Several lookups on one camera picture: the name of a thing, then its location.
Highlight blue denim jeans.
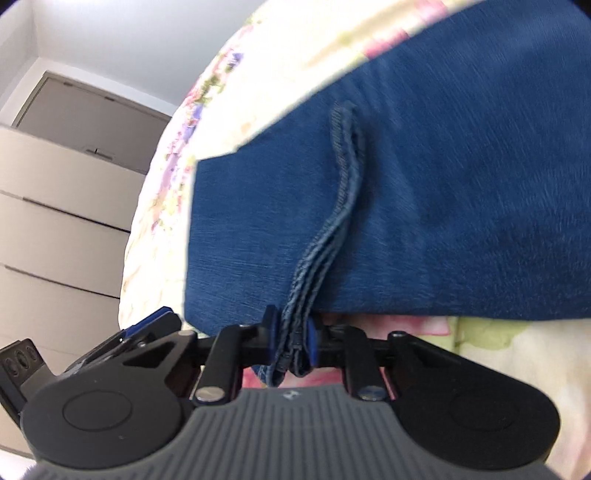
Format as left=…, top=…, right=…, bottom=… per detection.
left=184, top=1, right=590, bottom=385

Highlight beige wardrobe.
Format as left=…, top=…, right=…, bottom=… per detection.
left=0, top=124, right=146, bottom=458

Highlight brown room door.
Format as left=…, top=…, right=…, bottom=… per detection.
left=12, top=72, right=170, bottom=175

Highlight floral yellow bed quilt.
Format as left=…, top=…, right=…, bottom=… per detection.
left=118, top=1, right=590, bottom=479

